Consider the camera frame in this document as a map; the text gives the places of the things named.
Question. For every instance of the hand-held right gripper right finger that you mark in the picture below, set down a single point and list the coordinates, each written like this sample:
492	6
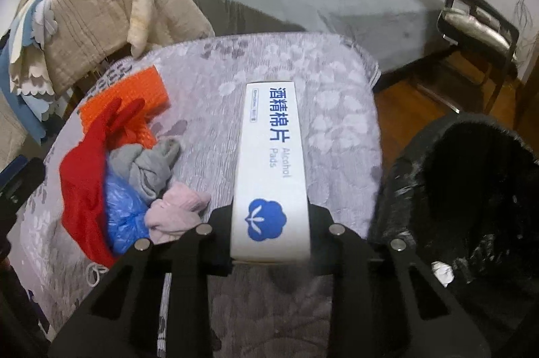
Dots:
322	242

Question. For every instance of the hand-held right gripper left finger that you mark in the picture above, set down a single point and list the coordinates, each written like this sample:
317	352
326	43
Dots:
219	242

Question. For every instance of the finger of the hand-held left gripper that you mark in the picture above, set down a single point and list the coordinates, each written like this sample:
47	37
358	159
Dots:
23	179

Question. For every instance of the pink cloth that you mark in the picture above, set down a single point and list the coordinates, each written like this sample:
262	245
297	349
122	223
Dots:
172	215

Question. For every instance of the red cloth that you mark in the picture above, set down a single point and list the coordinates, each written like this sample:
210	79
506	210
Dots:
80	194

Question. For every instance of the white cardboard box blue print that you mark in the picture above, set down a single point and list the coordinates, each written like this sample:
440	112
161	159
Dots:
269	172

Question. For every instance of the blue plastic bag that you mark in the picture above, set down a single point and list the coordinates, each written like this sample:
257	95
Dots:
124	215

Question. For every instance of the grey cloth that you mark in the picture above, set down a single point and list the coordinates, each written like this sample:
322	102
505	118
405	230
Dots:
143	168

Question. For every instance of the orange knitted cloth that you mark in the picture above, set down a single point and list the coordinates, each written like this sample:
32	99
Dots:
139	88

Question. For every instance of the black trash bin with bag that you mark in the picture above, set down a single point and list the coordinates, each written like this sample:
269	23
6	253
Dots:
484	194

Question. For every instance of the blue and white blanket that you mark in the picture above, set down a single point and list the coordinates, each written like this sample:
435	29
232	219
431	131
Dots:
25	59

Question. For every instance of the grey floral tablecloth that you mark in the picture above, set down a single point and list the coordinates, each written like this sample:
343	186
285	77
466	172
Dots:
328	122

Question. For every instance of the white crumpled paper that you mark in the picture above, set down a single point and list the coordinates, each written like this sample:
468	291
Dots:
443	273

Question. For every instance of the beige quilt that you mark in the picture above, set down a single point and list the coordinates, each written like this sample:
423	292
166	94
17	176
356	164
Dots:
126	4

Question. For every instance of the black metal chair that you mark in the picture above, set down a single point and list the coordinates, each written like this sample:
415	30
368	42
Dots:
463	67

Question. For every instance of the bed with grey bedspread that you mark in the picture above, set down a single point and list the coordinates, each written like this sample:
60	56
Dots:
337	12

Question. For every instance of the silver seat cushion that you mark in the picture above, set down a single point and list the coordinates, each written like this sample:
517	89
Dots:
480	27

